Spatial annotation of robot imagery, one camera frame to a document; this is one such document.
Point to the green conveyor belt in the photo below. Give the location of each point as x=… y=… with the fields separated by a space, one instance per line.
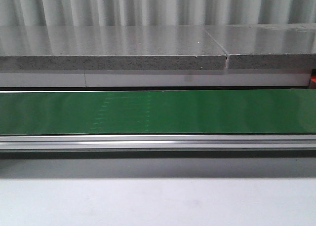
x=272 y=111

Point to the grey stone slab right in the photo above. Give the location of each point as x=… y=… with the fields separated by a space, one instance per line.
x=267 y=46

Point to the grey stone slab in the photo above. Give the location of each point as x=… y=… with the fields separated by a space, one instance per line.
x=109 y=48
x=267 y=46

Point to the grey stone slab left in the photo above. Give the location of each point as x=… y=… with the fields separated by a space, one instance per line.
x=109 y=48

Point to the red plastic tray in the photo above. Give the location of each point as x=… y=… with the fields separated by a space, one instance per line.
x=312 y=84

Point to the white corrugated curtain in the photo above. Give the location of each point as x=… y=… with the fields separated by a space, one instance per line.
x=155 y=12

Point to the silver conveyor frame rail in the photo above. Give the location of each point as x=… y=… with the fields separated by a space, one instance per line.
x=157 y=142

